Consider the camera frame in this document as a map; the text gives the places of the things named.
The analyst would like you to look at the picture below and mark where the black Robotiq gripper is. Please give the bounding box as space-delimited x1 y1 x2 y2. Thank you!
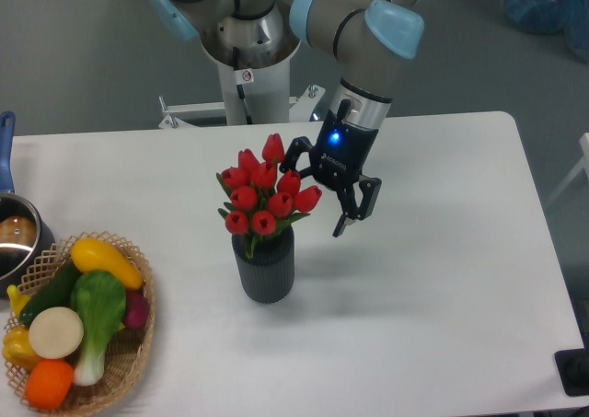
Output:
278 79 393 239

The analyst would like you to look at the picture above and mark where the red tulip bouquet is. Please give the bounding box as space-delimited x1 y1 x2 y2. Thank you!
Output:
216 133 322 259

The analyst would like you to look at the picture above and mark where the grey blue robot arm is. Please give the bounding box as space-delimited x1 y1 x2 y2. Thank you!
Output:
149 0 424 235

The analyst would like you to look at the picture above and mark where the dark grey ribbed vase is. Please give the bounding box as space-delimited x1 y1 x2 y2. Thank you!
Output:
231 226 295 304

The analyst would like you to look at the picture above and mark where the purple red radish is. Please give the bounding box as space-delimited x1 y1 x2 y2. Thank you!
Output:
122 291 150 330

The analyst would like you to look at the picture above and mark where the yellow squash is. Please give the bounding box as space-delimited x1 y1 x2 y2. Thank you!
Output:
70 237 144 290

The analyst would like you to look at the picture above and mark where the green bok choy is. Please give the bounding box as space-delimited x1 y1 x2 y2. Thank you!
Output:
70 270 126 387

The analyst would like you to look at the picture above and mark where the white furniture leg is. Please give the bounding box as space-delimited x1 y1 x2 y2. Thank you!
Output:
546 133 588 207

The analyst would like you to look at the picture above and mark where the woven wicker basket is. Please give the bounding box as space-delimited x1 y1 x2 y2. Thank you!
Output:
4 231 156 416

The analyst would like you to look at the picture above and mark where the blue plastic bag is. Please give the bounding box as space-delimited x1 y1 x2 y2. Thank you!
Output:
501 0 588 62

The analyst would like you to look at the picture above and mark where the green cucumber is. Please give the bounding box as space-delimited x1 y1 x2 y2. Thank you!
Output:
19 261 82 327

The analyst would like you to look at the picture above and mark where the black device at table edge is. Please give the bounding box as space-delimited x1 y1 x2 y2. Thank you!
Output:
554 348 588 397

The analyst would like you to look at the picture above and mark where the cream round radish slice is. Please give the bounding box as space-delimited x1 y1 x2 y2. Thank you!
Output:
29 307 84 359

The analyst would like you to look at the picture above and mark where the yellow banana tip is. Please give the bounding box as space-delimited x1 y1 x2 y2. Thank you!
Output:
6 284 31 317

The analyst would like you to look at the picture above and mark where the orange fruit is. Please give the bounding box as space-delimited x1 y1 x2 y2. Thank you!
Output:
25 359 74 411

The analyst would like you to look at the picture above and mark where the yellow bell pepper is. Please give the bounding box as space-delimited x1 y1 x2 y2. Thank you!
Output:
2 326 42 371

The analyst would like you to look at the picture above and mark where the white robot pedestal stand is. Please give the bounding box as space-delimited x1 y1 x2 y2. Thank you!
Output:
157 0 337 131

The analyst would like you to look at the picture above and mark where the blue handled steel saucepan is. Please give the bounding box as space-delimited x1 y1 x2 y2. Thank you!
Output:
1 110 54 300

